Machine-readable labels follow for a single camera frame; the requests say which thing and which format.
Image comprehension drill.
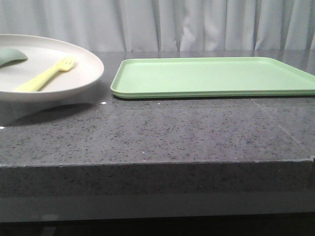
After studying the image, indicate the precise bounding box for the white curtain backdrop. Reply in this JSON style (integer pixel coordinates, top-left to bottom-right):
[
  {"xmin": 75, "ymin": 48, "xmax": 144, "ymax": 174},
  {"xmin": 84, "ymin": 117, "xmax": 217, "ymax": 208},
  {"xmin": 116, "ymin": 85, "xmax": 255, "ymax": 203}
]
[{"xmin": 0, "ymin": 0, "xmax": 315, "ymax": 52}]

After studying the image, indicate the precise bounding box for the light green serving tray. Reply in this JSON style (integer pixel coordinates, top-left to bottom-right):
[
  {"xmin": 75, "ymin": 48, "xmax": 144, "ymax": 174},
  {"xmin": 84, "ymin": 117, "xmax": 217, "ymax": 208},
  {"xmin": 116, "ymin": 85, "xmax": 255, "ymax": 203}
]
[{"xmin": 110, "ymin": 57, "xmax": 315, "ymax": 99}]

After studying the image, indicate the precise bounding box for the yellow plastic fork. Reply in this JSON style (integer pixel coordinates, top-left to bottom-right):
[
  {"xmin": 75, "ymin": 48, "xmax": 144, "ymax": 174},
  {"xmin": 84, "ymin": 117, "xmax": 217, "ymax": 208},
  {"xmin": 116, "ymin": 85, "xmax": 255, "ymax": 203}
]
[{"xmin": 15, "ymin": 56, "xmax": 76, "ymax": 92}]

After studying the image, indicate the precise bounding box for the green plastic spoon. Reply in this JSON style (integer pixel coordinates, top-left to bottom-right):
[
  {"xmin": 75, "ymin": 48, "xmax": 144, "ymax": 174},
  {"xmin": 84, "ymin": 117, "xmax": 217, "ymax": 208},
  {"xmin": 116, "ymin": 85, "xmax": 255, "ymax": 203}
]
[{"xmin": 0, "ymin": 48, "xmax": 28, "ymax": 67}]

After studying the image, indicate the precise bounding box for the white round plate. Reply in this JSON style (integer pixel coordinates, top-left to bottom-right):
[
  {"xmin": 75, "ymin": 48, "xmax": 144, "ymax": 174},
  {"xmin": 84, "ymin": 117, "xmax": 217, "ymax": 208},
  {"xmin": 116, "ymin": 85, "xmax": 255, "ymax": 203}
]
[{"xmin": 0, "ymin": 34, "xmax": 104, "ymax": 102}]

